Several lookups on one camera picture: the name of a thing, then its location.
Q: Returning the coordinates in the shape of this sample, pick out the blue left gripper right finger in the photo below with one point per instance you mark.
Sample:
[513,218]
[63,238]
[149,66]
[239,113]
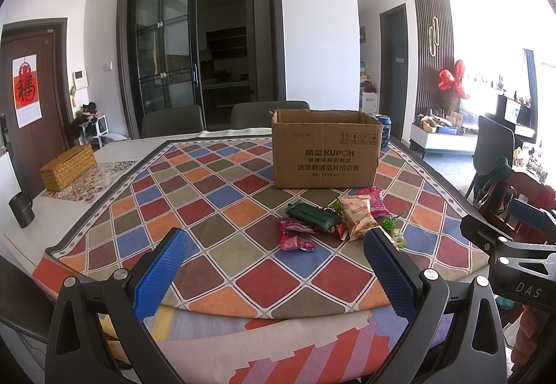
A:
[397,274]

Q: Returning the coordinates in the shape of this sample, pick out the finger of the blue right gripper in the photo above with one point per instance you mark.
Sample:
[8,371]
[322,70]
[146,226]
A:
[537,225]

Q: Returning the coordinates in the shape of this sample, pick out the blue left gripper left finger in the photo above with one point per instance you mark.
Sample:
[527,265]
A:
[155,271]

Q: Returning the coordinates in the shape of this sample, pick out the beige fortune biscuits bag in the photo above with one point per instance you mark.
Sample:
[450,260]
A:
[357,214]

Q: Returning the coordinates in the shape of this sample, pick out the red yogurt hawthorn snack bag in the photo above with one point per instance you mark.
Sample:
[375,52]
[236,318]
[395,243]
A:
[295,235]

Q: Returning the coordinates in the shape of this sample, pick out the dark green snack pouch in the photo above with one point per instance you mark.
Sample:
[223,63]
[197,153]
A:
[320,218]

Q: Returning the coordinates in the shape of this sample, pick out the green lollipop candy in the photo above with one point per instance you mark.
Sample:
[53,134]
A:
[391,223]

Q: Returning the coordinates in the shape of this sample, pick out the colourful diamond pattern tablecloth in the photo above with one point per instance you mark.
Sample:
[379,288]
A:
[221,193]

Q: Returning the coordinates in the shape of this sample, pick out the pink snack packet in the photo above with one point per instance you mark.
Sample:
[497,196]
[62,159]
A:
[376,201]

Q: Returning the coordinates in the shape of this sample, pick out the dark chair at right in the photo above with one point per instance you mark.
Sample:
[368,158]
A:
[494,141]

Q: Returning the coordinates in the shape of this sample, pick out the patterned floral placemat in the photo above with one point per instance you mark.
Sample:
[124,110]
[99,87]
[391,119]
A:
[88,187]

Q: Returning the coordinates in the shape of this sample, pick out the left grey dining chair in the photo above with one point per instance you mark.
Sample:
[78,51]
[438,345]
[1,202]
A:
[173,121]

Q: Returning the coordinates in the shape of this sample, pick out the grey dining chair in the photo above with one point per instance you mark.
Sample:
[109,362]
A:
[259,114]
[173,121]

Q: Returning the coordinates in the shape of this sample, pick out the white tv cabinet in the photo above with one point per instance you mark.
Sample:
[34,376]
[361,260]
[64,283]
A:
[425,142]

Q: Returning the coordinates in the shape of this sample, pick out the white stool with bag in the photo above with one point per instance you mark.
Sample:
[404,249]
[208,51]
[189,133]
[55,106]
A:
[91,126]

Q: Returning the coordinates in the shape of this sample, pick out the right grey dining chair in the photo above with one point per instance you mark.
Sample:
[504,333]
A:
[259,114]

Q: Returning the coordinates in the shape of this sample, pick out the red flower decoration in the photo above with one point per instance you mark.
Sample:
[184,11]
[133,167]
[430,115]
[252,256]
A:
[453,81]

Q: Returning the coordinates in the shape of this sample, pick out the black cup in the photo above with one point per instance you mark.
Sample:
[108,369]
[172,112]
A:
[21,206]

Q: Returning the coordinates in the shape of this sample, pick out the brown cardboard box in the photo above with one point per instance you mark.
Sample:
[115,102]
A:
[324,149]

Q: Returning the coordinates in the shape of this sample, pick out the blue pepsi can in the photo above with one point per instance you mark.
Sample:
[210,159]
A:
[386,124]

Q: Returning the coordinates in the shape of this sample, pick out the white storage shelf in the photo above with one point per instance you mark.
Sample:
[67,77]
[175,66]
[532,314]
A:
[369,99]

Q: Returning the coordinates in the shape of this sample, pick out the red fu door poster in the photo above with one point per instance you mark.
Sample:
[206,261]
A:
[26,91]

